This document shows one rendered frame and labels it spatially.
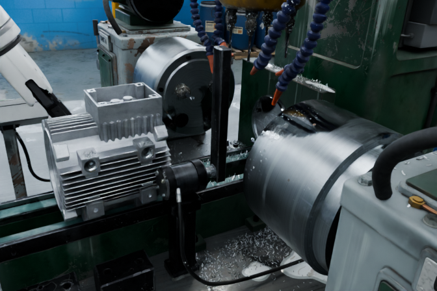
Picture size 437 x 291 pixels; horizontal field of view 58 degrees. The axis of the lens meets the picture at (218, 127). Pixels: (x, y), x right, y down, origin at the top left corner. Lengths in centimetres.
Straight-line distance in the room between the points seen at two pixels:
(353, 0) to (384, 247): 59
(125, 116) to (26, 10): 564
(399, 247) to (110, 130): 50
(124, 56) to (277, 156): 71
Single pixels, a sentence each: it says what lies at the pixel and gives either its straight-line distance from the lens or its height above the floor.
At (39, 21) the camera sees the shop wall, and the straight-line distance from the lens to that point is 635.
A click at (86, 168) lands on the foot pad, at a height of 106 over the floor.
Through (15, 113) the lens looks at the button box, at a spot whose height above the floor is 106.
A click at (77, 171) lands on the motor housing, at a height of 104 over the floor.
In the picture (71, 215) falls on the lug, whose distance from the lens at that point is 76.
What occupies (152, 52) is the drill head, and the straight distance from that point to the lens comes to 113.
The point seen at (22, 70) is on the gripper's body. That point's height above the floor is 120.
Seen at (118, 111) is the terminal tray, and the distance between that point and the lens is 72.
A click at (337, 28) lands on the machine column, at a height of 125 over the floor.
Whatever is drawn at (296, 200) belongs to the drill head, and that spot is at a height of 107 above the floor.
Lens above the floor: 139
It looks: 24 degrees down
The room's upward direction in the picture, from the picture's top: 2 degrees clockwise
